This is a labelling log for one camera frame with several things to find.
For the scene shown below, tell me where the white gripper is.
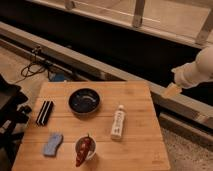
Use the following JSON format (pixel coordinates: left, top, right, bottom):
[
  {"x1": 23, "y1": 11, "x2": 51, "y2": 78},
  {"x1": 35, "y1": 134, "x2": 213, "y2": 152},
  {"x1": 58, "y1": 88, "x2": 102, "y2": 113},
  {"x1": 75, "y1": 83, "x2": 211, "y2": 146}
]
[{"x1": 162, "y1": 63, "x2": 201, "y2": 99}]

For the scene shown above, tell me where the white plastic bottle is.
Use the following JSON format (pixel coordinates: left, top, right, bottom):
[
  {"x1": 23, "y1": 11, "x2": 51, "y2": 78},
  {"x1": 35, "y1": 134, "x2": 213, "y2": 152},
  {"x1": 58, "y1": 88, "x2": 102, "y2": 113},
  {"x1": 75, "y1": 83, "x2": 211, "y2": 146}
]
[{"x1": 111, "y1": 105, "x2": 125, "y2": 140}]

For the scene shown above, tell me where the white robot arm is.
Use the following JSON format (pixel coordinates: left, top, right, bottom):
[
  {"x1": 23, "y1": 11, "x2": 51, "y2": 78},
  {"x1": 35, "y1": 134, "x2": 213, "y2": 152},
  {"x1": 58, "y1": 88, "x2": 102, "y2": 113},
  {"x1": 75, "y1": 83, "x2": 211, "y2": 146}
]
[{"x1": 161, "y1": 46, "x2": 213, "y2": 99}]

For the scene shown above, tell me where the dark ceramic bowl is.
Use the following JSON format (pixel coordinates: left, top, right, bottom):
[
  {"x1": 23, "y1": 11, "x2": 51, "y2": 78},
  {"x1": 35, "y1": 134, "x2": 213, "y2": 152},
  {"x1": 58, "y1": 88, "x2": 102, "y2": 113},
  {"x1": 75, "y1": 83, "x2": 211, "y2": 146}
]
[{"x1": 68, "y1": 88, "x2": 100, "y2": 116}]

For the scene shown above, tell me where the red chili pepper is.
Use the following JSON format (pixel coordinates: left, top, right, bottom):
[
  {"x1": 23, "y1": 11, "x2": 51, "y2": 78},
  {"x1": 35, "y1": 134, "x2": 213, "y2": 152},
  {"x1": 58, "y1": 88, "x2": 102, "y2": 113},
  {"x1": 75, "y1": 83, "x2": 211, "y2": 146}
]
[{"x1": 76, "y1": 136, "x2": 92, "y2": 167}]

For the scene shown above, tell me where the blue object on floor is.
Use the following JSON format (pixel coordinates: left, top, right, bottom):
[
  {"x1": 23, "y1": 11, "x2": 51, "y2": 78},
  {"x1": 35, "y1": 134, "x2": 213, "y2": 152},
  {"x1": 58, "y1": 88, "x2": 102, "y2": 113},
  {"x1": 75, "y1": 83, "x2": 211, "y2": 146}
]
[{"x1": 50, "y1": 74, "x2": 65, "y2": 82}]

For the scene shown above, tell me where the blue sponge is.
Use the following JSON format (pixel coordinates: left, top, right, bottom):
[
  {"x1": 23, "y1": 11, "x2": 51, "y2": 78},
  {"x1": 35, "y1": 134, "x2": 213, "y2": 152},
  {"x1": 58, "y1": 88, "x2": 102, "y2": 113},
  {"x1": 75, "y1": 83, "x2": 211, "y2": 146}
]
[{"x1": 43, "y1": 133, "x2": 63, "y2": 157}]

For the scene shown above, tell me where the black white striped box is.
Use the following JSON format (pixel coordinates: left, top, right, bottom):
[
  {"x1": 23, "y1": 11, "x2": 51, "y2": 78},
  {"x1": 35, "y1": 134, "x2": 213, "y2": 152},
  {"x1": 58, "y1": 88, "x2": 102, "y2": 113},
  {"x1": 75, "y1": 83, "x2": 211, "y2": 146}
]
[{"x1": 36, "y1": 101, "x2": 54, "y2": 126}]

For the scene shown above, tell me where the black equipment stand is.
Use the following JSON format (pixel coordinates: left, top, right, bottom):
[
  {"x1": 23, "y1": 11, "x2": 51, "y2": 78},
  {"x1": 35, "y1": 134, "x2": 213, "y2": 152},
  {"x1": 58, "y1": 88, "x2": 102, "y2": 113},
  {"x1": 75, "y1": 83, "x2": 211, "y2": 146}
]
[{"x1": 0, "y1": 74, "x2": 31, "y2": 164}]

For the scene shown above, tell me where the metal rail beam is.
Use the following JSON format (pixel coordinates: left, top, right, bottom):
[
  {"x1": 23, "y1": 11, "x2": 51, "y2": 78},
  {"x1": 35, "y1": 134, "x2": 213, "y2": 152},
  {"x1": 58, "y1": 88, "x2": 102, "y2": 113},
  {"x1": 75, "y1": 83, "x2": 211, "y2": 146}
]
[{"x1": 0, "y1": 21, "x2": 213, "y2": 129}]

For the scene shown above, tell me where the black cable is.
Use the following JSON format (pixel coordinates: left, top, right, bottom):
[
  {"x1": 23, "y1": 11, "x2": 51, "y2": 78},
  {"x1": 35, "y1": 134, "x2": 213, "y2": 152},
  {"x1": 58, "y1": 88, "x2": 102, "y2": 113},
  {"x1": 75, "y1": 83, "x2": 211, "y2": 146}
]
[{"x1": 13, "y1": 49, "x2": 71, "y2": 84}]

